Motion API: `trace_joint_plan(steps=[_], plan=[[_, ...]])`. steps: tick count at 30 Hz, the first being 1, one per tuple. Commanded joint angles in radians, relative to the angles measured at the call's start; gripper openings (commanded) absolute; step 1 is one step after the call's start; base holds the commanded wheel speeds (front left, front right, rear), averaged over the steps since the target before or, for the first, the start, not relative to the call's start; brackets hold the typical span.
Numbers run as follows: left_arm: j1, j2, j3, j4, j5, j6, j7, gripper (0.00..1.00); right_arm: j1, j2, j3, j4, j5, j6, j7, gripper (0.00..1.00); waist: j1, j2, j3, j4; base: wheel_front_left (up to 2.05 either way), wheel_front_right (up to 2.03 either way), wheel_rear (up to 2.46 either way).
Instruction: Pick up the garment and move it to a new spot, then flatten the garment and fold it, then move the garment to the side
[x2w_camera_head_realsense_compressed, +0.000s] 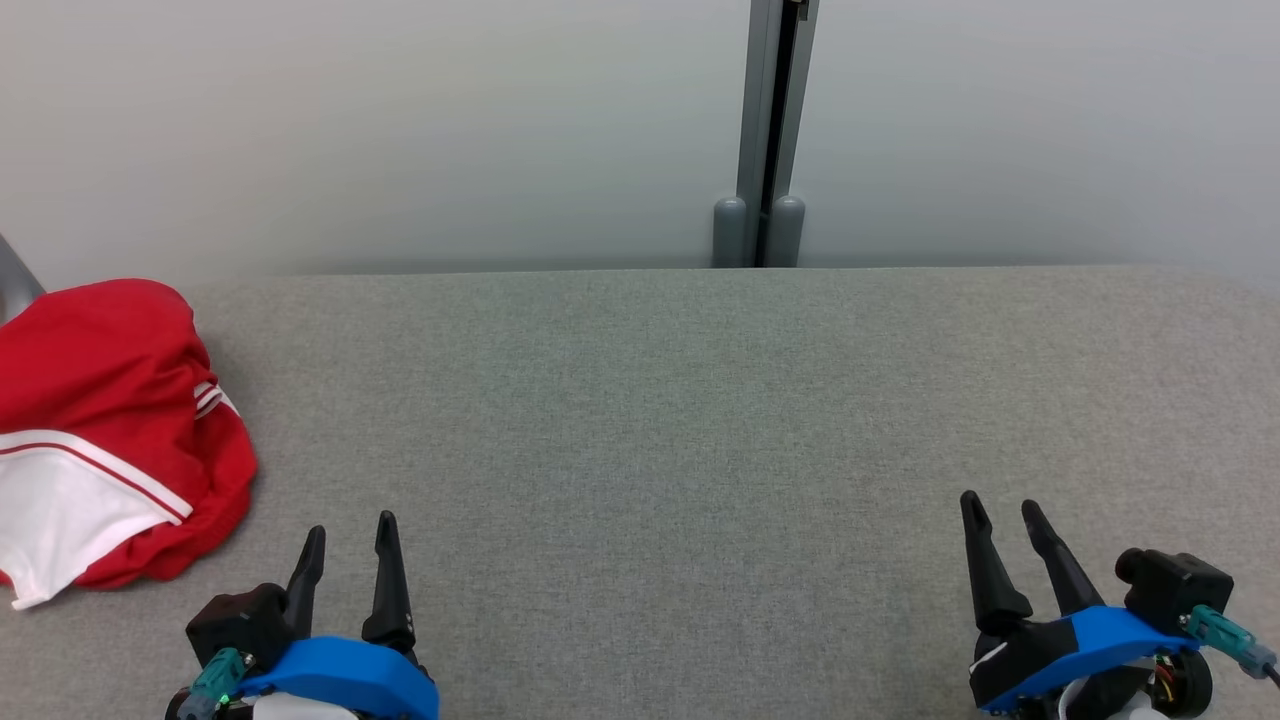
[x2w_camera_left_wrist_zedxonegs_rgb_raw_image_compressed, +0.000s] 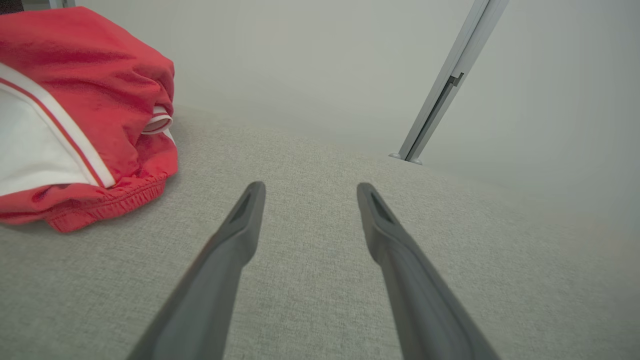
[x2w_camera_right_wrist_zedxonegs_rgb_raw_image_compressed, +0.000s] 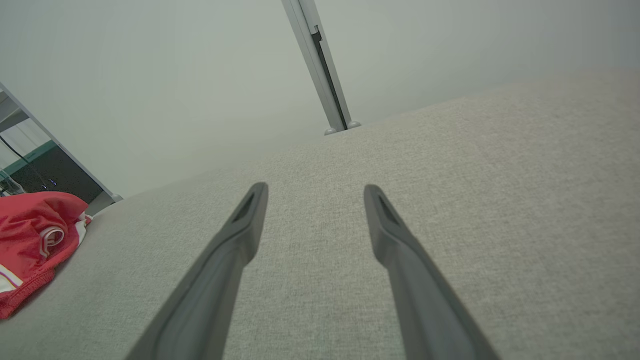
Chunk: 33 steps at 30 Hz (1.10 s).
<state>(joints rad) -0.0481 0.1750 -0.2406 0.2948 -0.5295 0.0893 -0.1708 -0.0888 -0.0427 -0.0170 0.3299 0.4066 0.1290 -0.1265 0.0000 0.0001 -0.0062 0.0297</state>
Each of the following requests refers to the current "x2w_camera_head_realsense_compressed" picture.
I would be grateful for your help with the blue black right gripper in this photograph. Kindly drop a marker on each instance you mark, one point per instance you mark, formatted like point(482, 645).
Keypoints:
point(1100, 640)

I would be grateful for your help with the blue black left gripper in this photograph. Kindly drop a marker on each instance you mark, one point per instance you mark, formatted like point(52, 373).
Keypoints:
point(350, 680)

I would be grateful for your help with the red shorts with white stripe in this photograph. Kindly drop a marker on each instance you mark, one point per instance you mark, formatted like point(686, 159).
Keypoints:
point(100, 350)

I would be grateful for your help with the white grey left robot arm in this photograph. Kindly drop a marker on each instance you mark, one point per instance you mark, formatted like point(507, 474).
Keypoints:
point(300, 709)

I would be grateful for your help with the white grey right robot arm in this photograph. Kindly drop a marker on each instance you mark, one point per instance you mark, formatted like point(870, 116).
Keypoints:
point(1072, 698)

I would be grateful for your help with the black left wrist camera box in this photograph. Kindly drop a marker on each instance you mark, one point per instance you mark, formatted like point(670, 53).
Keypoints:
point(240, 620)

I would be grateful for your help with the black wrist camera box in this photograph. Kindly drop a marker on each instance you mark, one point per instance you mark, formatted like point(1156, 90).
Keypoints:
point(240, 620)
point(1170, 590)

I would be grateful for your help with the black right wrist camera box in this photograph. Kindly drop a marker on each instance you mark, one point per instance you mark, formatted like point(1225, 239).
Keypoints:
point(1170, 590)

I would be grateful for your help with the grey partition post with gap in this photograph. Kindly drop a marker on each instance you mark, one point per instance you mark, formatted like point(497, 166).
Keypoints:
point(752, 100)

